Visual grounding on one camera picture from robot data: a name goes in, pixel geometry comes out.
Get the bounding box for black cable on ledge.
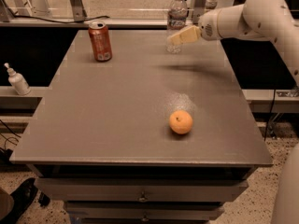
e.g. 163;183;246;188
0;0;110;25

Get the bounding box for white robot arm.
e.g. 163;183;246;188
167;0;299;224

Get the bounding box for clear plastic water bottle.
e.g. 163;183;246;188
165;0;189;55

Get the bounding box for grey metal bracket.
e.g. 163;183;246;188
191;0;206;24
69;0;87;22

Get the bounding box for grey drawer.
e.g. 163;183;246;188
64;202;224;221
35;178;249;203

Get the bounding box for lower grey drawer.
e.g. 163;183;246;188
64;202;224;221

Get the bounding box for grey metal bracket left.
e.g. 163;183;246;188
69;0;87;22

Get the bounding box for grey metal bracket right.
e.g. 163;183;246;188
191;0;206;24

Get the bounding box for red coke can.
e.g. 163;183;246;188
88;21;112;62

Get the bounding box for grey drawer cabinet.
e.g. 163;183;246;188
11;30;272;224

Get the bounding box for white pump dispenser bottle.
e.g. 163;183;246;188
4;63;31;95

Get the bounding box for upper grey drawer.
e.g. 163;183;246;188
35;178;249;203

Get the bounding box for orange fruit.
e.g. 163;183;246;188
169;110;193;134

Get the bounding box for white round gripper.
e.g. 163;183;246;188
167;9;221;46

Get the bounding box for black cables on floor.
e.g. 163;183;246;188
0;119;22;165

